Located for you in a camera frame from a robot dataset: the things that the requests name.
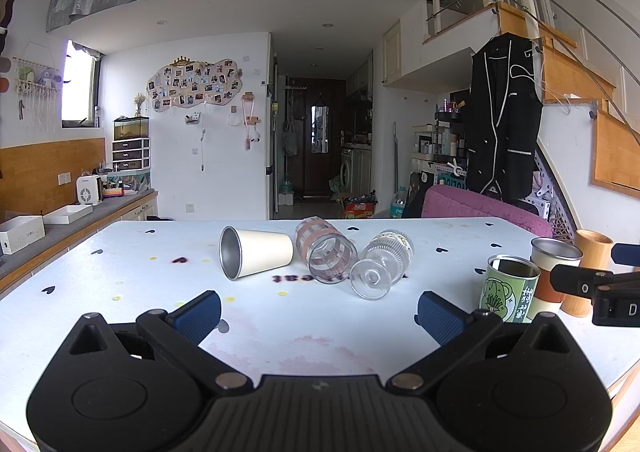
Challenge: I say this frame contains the clear ribbed glass cup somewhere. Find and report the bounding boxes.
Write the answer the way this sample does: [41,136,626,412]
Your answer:
[349,229,415,301]

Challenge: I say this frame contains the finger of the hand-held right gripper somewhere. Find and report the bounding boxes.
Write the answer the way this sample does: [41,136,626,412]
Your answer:
[550,264,640,305]
[613,243,640,266]

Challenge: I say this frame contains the grey topped counter cabinet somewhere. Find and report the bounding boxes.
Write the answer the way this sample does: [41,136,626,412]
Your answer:
[0,189,159,285]

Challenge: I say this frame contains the red cardboard box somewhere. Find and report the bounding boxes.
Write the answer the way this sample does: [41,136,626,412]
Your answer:
[344,199,377,219]

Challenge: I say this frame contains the pink upholstered chair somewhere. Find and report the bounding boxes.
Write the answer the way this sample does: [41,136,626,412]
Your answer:
[422,184,554,239]

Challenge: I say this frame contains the cream metal cup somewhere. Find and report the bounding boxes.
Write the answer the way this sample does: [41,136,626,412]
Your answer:
[219,226,294,282]

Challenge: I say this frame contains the cloud-shaped photo board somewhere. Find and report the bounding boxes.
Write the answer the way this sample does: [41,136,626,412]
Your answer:
[146,56,244,112]

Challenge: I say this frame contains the white shallow tray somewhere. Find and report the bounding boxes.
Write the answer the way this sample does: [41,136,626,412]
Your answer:
[42,204,94,224]

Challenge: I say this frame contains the washing machine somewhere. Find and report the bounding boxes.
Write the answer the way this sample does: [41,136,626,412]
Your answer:
[340,147,373,193]

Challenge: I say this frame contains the pink hanging wall ornament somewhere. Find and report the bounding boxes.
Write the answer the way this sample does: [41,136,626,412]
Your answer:
[242,92,262,151]

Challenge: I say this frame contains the macrame wall hanger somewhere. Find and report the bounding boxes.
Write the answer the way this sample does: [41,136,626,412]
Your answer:
[12,57,63,120]

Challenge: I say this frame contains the bamboo cup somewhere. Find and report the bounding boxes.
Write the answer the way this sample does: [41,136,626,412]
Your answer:
[560,229,615,318]

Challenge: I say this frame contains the window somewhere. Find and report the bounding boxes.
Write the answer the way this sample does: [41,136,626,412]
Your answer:
[62,39,103,129]

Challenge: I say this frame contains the white cardboard box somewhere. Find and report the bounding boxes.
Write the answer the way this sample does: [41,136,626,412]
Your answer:
[0,215,46,255]

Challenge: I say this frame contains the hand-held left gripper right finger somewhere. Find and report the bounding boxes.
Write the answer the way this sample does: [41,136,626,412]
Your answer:
[386,290,576,392]

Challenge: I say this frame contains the green printed tin cup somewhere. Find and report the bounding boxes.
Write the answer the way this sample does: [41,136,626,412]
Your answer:
[479,254,542,324]

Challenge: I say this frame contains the white desktop heater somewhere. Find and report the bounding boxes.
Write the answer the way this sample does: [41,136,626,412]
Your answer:
[76,175,104,205]

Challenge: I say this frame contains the hanging mirror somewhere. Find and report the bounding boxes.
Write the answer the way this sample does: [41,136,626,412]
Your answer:
[311,105,329,154]

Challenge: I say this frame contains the black jacket with white trim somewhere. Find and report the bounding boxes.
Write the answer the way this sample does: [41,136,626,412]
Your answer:
[462,32,543,200]

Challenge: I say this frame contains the small drawer organizer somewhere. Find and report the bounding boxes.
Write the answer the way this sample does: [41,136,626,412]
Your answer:
[111,138,151,172]

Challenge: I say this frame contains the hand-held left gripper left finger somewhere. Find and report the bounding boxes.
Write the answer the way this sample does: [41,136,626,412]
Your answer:
[65,289,254,392]

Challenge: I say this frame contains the orange and white cup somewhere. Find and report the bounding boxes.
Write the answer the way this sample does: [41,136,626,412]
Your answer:
[530,237,584,318]

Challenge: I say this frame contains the black shelf rack with bottles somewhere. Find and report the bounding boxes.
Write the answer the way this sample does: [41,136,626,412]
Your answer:
[434,101,468,158]

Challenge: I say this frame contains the glass fish tank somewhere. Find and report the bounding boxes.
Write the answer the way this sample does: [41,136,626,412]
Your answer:
[113,116,150,141]

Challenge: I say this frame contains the pink striped glass cup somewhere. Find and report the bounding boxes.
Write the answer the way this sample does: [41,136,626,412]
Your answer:
[294,216,358,285]

